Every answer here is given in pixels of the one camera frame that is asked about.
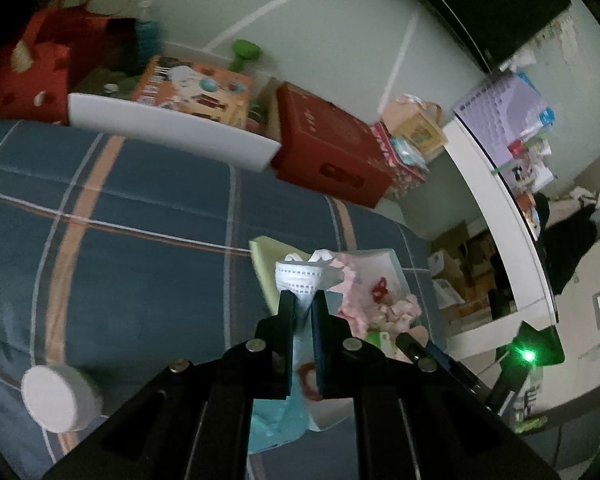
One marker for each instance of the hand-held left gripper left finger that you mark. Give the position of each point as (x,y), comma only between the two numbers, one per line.
(277,345)

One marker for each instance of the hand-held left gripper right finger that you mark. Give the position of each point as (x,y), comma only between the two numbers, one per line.
(322,350)

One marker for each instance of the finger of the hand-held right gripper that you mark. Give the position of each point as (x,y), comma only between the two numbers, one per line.
(414,352)
(442,357)

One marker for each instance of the white face mask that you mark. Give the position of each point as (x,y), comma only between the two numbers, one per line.
(300,277)

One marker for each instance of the light green cloth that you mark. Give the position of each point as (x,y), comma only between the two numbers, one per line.
(265,270)

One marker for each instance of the stacked cardboard boxes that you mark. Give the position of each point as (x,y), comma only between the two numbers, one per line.
(460,270)

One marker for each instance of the dark cloth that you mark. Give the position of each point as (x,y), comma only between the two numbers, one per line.
(570,245)

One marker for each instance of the white shelf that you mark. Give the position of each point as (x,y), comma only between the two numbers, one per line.
(500,210)

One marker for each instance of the patterned gift box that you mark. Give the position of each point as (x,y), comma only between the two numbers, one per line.
(405,170)

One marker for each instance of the red cardboard box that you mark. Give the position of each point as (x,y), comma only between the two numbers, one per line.
(325,145)

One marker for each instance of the beige paper box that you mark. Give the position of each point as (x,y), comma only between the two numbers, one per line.
(417,127)

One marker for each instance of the white pill bottle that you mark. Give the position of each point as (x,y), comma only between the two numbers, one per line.
(55,397)

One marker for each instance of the white chair back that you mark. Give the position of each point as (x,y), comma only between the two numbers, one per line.
(180,132)

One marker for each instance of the colourful toy box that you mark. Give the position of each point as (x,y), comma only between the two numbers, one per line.
(195,90)

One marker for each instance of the green dumbbell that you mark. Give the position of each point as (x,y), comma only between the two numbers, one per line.
(245,55)

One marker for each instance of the black television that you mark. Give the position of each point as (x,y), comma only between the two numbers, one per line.
(480,5)

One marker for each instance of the red felt bag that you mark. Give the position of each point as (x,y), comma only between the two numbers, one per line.
(40,70)

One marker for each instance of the wall calendar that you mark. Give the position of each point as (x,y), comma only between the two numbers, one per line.
(500,115)

